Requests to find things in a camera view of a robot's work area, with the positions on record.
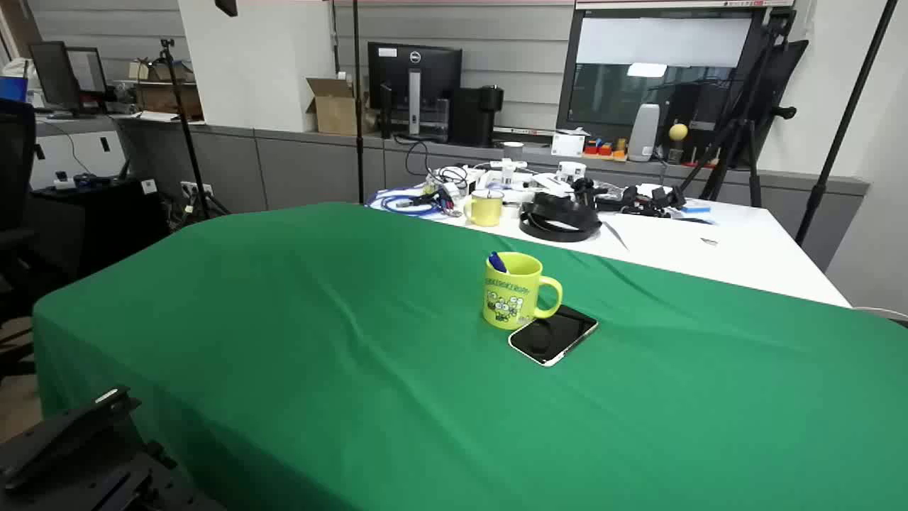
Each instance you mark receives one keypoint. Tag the blue marker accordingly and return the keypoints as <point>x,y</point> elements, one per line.
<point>496,261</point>

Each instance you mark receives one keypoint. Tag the small yellow cup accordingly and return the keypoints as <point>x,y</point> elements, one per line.
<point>487,212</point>

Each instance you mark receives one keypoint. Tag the yellow cartoon mug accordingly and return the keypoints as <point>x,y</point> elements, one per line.
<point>523,293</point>

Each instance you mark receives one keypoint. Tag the black smartphone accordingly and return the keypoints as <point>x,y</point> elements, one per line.
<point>548,338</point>

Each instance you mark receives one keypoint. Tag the black speaker box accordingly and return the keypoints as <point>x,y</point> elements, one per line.
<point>471,115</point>

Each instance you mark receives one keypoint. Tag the green tablecloth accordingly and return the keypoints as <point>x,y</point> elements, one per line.
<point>335,358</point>

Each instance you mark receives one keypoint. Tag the black computer monitor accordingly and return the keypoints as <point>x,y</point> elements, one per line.
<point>410,85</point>

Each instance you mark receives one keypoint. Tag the black headset device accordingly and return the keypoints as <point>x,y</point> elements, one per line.
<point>652,200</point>

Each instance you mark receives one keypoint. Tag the open cardboard box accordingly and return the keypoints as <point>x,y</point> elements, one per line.
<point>334,105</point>

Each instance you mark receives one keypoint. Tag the white cylinder device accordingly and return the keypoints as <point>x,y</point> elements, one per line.
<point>645,129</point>

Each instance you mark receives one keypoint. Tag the yellow ball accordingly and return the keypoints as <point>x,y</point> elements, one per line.
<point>679,131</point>

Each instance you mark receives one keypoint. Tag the black tripod stand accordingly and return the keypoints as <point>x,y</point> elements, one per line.
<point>203,203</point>

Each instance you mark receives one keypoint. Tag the black office chair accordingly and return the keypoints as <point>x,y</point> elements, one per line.
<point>17,135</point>

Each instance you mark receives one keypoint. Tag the black camera mount foreground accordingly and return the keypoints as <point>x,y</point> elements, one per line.
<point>94,460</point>

